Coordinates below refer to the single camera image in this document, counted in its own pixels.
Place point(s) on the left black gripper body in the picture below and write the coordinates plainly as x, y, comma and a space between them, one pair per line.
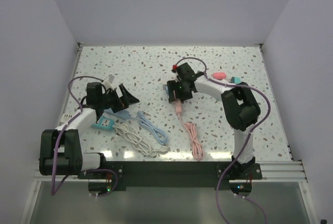
111, 100

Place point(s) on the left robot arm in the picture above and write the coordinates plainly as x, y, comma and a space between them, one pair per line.
60, 150

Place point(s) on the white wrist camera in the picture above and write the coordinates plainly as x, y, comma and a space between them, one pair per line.
107, 82
176, 70

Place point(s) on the teal power strip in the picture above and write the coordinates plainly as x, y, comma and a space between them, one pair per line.
104, 123

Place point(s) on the red pink plug adapter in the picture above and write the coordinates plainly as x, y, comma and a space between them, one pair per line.
219, 75

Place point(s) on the blue power strip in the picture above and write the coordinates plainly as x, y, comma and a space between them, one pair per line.
123, 114

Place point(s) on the light blue plug adapter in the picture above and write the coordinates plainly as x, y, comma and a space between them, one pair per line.
235, 80

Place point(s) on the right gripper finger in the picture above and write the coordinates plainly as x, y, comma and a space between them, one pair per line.
186, 95
171, 90

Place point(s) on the pink power strip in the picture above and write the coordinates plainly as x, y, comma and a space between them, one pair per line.
178, 107

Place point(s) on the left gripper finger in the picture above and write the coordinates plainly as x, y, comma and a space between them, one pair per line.
124, 103
126, 94

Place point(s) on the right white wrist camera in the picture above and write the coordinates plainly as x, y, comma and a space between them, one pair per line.
176, 70

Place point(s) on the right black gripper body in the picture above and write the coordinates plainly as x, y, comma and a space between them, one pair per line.
181, 88

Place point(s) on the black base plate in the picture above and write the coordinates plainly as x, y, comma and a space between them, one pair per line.
123, 175

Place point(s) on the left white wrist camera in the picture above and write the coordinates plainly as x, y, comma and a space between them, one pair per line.
107, 82

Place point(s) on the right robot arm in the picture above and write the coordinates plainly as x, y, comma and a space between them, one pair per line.
240, 107

